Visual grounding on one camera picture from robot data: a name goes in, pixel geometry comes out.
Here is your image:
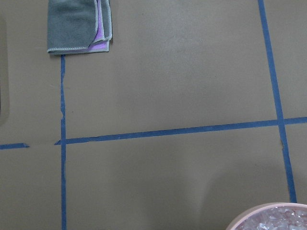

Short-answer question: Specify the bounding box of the pink bowl of ice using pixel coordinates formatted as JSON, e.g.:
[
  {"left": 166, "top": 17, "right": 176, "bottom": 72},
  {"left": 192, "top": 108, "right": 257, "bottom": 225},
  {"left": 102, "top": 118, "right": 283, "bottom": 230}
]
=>
[{"left": 227, "top": 203, "right": 307, "bottom": 230}]

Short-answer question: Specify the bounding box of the grey purple folded cloth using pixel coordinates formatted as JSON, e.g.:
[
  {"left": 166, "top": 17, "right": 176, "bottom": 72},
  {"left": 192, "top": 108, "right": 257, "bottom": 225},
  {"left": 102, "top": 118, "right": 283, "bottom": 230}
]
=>
[{"left": 47, "top": 0, "right": 112, "bottom": 55}]

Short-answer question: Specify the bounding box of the cream bear serving tray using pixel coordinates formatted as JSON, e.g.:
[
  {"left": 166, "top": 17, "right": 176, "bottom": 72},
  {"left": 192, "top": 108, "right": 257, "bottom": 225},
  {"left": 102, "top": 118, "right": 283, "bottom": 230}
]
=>
[{"left": 0, "top": 16, "right": 10, "bottom": 126}]

